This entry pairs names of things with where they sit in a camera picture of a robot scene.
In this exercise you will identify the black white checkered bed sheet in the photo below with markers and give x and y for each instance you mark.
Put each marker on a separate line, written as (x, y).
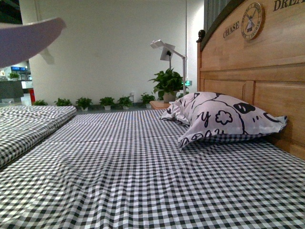
(125, 171)

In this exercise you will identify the wooden headboard with emblem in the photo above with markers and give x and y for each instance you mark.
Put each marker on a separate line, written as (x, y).
(263, 66)

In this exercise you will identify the white floor stand with tablet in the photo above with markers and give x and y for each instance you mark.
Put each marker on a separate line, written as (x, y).
(168, 51)

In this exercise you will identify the white plastic dustpan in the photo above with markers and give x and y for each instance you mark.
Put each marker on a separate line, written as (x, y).
(21, 42)

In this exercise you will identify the white cartoon print pillow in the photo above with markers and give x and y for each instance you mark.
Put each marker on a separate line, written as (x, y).
(216, 117)

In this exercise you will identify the green exit sign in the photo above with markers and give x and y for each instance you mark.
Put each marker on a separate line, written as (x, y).
(187, 83)

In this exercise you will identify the far wooden nightstand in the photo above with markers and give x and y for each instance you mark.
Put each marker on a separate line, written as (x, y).
(156, 105)

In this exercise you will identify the folded checkered quilt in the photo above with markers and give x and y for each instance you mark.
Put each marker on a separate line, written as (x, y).
(22, 127)

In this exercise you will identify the potted plant on counter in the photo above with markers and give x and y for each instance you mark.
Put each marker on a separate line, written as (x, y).
(13, 76)

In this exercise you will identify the large potted green plant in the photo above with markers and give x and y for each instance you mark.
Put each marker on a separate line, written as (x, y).
(168, 84)

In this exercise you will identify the small potted plant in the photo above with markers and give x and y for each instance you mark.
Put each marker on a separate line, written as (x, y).
(40, 103)
(84, 103)
(146, 99)
(63, 102)
(107, 102)
(125, 102)

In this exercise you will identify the dark reception counter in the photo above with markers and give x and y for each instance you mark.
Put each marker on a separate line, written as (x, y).
(11, 91)

